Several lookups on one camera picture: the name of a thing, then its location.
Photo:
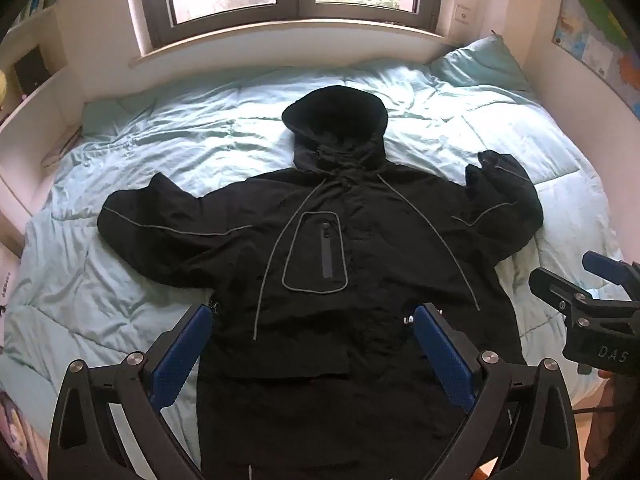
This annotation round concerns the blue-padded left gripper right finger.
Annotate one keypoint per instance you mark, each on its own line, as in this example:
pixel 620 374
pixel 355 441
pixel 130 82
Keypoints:
pixel 451 354

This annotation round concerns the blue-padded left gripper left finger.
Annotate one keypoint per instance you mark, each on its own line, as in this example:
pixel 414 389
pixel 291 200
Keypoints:
pixel 172 356

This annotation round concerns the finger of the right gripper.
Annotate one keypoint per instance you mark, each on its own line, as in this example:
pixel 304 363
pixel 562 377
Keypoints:
pixel 555 291
pixel 617 272

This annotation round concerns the black hooded jacket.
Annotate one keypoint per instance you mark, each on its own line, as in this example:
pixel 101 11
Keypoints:
pixel 313 370

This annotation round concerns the light teal quilted comforter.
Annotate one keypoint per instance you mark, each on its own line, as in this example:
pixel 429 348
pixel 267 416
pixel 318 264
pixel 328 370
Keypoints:
pixel 73 300

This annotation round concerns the teal pillow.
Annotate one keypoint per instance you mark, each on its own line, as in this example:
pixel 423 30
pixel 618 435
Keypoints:
pixel 486 61

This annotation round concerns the white bookshelf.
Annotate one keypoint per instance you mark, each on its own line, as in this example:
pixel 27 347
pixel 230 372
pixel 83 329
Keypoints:
pixel 41 102

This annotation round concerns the black box on shelf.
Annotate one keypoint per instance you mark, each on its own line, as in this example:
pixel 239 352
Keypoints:
pixel 31 71

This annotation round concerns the books on shelf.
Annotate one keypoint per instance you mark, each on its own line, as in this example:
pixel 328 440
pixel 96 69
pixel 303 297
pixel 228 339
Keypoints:
pixel 32 8

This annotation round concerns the colourful wall map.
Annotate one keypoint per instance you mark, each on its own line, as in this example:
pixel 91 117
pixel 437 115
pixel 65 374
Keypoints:
pixel 590 33

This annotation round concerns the white wall switch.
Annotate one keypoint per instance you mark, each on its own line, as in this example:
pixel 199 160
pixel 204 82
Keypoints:
pixel 463 14

